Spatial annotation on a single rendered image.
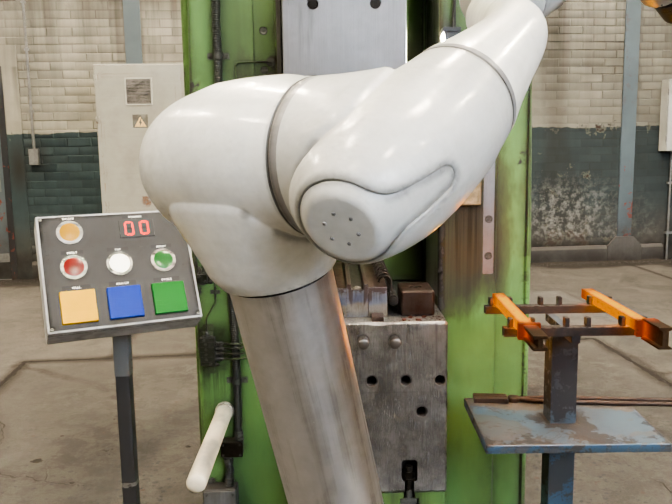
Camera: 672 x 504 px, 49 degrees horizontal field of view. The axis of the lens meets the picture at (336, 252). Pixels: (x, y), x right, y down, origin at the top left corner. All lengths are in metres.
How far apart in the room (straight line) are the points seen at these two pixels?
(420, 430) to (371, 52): 0.94
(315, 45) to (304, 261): 1.26
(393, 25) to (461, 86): 1.31
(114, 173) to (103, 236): 5.48
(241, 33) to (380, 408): 1.02
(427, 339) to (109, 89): 5.75
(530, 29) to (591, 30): 7.87
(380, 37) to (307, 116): 1.32
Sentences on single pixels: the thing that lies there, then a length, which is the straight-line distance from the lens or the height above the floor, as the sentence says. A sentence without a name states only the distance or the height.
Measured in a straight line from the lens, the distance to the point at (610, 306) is 1.80.
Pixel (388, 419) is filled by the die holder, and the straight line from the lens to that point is 1.91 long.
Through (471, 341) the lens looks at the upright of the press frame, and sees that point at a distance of 2.08.
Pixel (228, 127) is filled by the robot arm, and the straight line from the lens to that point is 0.59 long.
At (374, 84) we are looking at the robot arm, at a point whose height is 1.40.
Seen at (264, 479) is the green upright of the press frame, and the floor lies 0.41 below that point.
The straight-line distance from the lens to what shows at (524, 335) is 1.56.
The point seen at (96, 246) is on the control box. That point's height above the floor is 1.13.
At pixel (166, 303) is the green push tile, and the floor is 1.00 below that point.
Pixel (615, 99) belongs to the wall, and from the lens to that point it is 8.61.
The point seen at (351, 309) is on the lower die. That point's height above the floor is 0.94.
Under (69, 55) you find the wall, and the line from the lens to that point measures 8.03.
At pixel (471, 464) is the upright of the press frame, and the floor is 0.45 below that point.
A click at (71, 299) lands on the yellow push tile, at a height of 1.02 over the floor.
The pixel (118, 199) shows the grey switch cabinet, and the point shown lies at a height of 0.85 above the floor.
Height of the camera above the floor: 1.36
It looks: 9 degrees down
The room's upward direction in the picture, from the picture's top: 1 degrees counter-clockwise
